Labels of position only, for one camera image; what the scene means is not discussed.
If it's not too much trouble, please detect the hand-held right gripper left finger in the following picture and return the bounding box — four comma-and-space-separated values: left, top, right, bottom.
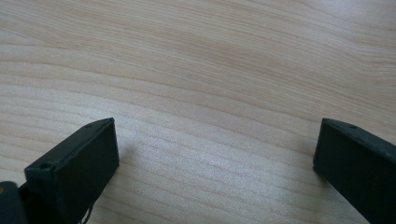
18, 117, 120, 224

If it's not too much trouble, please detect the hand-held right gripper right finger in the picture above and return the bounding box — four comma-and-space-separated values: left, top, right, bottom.
313, 118, 396, 224

